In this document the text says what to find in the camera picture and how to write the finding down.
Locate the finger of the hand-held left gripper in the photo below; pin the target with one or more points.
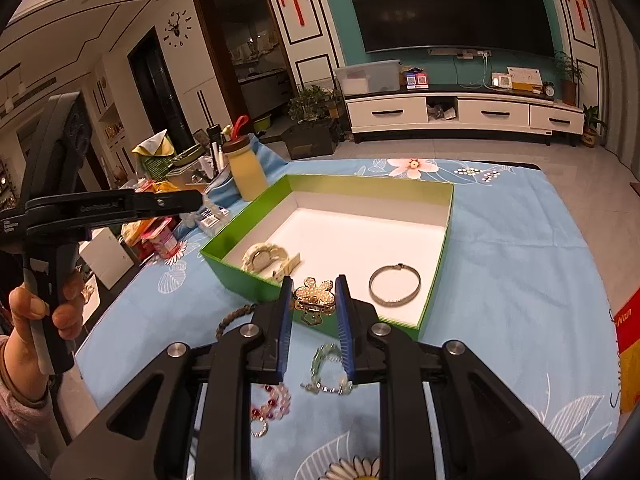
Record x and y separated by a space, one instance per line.
120 210
182 200

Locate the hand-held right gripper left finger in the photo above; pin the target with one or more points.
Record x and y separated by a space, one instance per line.
286 327

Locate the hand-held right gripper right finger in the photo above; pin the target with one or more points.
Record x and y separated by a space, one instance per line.
345 330

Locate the pearl flower hair clip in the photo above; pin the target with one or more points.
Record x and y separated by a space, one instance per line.
312 292

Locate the green cardboard box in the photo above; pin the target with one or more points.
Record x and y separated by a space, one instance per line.
320 240

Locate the person's left forearm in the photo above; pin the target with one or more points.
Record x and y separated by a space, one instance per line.
25 420

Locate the person's left hand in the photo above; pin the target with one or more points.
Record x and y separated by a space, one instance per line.
22 310

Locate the small printed medicine box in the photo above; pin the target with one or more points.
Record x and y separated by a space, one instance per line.
210 220

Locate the green carton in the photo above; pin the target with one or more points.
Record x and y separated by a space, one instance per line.
152 167

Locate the white paper box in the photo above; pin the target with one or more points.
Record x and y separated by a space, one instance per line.
107 257

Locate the pink snack packet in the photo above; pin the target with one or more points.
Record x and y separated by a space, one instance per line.
162 245

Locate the yellow cloth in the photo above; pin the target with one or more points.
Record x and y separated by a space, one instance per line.
155 145

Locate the yellow bottle with brown lid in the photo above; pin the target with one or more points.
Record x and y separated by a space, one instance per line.
245 175

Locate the black pen holder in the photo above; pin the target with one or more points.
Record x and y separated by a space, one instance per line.
214 135

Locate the silver bangle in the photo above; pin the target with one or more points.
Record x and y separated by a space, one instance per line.
398 267

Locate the yellow green basin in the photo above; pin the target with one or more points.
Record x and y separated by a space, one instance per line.
262 122

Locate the potted plant dark planter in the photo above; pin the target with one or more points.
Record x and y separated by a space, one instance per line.
310 142

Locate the blue floral tablecloth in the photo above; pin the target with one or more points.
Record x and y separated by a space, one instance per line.
500 260

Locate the white television cabinet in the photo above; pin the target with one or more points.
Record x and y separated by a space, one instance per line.
385 110

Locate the clear plastic storage box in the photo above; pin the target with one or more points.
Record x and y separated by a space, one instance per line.
367 77

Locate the small code sign stand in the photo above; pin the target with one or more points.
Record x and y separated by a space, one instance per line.
411 80

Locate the red yellow packet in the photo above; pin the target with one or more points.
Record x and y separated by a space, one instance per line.
630 360

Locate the small white device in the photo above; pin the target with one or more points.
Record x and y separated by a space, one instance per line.
501 81

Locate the white power strip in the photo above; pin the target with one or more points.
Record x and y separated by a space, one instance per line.
460 52

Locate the yellow white paper stack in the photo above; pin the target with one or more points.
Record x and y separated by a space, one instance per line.
525 77

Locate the black alarm clock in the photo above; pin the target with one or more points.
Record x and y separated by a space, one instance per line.
550 90

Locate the small floor potted plant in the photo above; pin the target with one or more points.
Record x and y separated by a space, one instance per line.
591 132

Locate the tall potted plant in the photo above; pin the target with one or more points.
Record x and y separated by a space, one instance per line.
569 90

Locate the black television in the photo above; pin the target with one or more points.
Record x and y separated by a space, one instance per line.
450 5

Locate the deer wall clock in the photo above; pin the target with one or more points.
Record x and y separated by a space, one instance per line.
177 25

